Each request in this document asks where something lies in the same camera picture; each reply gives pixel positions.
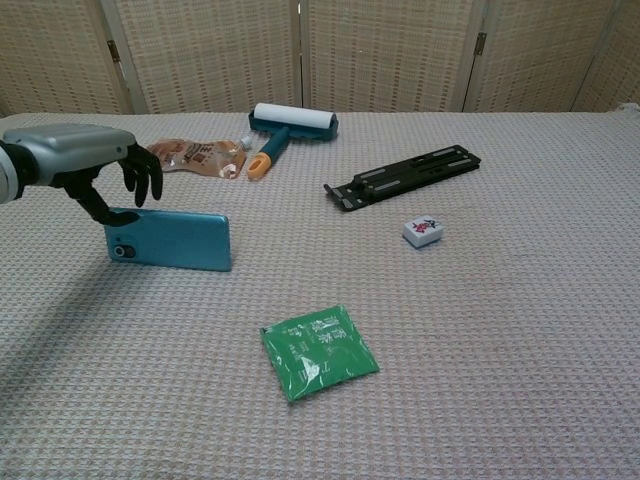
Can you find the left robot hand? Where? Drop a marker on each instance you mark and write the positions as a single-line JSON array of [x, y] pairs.
[[85, 165]]

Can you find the black smartphone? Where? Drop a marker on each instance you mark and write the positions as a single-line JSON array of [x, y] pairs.
[[172, 241]]

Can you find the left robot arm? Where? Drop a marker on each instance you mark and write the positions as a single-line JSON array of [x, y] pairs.
[[7, 175]]

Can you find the brown spouted snack pouch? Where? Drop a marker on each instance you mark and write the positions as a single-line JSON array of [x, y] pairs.
[[197, 157]]

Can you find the bamboo folding screen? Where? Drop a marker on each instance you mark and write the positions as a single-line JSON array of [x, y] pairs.
[[320, 55]]

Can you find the woven beige tablecloth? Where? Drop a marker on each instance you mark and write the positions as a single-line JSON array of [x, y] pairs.
[[320, 295]]

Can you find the green foil sachet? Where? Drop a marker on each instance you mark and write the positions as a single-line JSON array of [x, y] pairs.
[[320, 352]]

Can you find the black folding laptop stand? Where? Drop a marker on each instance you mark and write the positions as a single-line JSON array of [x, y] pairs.
[[405, 177]]

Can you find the white mahjong tile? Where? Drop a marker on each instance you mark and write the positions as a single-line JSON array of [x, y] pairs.
[[424, 231]]

